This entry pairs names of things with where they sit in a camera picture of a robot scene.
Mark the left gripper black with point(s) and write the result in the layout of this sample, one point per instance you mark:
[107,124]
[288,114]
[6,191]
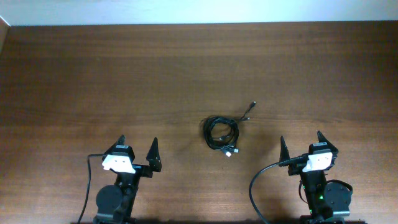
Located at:
[152,157]

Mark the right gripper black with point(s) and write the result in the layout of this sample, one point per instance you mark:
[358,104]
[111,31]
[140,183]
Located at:
[296,168]

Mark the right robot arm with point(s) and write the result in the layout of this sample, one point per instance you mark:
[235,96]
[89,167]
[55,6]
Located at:
[327,200]

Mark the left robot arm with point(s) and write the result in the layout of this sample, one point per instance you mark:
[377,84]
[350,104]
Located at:
[115,202]

